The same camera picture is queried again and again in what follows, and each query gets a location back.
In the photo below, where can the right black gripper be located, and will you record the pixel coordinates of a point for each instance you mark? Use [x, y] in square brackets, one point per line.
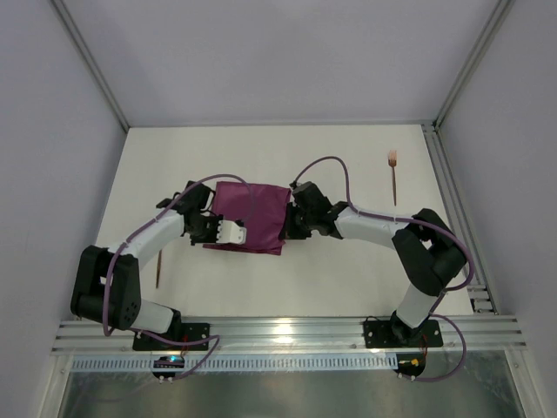
[290, 222]

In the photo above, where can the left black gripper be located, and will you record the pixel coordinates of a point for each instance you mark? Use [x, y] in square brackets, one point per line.
[204, 228]

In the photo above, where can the purple cloth napkin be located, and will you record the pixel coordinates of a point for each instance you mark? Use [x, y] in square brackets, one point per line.
[233, 201]

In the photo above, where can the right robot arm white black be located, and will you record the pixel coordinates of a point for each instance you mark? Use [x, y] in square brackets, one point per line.
[425, 247]

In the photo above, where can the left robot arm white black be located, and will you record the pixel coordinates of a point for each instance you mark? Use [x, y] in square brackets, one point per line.
[107, 288]

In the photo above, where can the copper knife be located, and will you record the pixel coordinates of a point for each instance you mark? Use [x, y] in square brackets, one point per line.
[159, 269]

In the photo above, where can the left controller board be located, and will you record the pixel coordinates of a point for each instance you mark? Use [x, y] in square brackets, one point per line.
[168, 367]

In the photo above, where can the controller board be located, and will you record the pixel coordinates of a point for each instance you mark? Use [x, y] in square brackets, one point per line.
[168, 367]
[409, 367]

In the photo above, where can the right controller board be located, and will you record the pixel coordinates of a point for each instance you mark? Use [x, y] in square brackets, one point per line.
[409, 367]

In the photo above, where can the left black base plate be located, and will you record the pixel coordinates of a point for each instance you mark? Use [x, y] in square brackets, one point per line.
[196, 335]

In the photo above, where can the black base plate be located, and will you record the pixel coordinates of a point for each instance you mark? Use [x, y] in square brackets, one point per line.
[196, 335]
[393, 333]

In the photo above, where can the aluminium front rail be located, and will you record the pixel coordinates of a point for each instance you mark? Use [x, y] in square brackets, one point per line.
[303, 335]

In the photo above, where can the aluminium rail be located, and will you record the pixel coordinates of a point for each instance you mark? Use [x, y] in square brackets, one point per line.
[303, 335]
[479, 290]

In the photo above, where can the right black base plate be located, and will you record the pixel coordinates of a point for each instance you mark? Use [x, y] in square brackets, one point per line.
[393, 333]

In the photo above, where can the slotted grey cable duct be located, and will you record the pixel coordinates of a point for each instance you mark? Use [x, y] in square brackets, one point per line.
[241, 362]

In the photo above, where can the right side aluminium rail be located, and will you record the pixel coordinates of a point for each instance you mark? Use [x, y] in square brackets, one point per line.
[479, 290]

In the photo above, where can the left corner frame post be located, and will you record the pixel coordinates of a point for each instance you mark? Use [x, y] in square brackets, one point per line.
[69, 25]

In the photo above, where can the corner frame post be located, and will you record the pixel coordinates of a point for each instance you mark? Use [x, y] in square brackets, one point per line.
[474, 57]
[69, 25]

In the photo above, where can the right corner frame post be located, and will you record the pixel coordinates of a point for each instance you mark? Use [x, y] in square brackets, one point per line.
[474, 57]

